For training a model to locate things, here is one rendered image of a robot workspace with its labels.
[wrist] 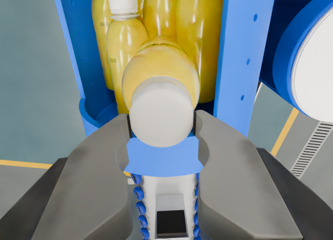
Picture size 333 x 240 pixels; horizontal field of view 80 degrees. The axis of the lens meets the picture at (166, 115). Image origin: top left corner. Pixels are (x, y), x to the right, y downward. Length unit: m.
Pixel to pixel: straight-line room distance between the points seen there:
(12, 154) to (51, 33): 1.17
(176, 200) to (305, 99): 0.50
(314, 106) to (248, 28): 0.35
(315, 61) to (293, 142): 1.69
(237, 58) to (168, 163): 0.14
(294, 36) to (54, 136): 1.79
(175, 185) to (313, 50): 0.55
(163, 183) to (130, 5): 0.58
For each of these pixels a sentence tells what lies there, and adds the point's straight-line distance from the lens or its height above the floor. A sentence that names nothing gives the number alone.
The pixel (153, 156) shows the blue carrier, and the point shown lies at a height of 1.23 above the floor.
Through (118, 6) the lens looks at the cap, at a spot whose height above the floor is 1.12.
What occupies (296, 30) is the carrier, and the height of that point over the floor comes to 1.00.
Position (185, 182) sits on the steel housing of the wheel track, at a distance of 0.73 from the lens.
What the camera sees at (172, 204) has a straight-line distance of 0.75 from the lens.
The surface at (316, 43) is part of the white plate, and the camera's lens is 0.48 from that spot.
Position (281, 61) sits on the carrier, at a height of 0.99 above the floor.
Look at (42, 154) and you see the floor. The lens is 2.12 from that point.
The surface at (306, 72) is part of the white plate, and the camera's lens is 0.49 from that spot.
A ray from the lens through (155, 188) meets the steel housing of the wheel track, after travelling 0.75.
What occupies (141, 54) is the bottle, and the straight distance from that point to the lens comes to 0.16.
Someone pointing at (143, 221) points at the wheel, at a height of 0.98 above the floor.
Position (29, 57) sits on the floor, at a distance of 1.70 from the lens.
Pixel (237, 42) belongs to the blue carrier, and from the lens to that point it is 0.22.
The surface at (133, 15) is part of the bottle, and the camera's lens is 0.31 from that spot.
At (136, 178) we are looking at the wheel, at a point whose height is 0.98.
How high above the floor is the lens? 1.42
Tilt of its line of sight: 61 degrees down
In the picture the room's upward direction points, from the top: 177 degrees clockwise
